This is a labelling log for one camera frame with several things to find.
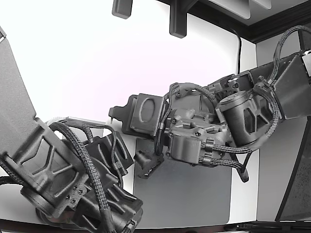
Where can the black part-holding gripper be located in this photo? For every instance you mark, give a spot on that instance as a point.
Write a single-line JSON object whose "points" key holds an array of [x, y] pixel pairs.
{"points": [[107, 153]]}

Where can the black gripper oval recess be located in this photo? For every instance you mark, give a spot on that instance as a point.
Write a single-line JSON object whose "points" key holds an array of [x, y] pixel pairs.
{"points": [[145, 114]]}

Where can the black robot arm with gripper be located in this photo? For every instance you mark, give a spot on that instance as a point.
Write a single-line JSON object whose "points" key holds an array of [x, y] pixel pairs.
{"points": [[243, 121]]}

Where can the grey mat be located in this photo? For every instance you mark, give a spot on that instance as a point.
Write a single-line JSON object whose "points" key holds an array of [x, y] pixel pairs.
{"points": [[182, 194]]}

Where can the white foam panel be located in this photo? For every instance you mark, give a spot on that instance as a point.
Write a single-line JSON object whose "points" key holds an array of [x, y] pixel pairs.
{"points": [[233, 7]]}

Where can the dark mesh panel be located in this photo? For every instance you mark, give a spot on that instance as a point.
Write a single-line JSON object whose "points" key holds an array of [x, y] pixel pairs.
{"points": [[298, 189]]}

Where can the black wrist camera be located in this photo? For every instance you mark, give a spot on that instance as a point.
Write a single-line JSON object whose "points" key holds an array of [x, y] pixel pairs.
{"points": [[149, 165]]}

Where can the black frame beam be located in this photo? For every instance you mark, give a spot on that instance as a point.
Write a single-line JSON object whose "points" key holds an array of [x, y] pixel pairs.
{"points": [[267, 26]]}

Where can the black table edge rail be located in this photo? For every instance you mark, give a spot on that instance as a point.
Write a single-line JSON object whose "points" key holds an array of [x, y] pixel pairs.
{"points": [[267, 227]]}

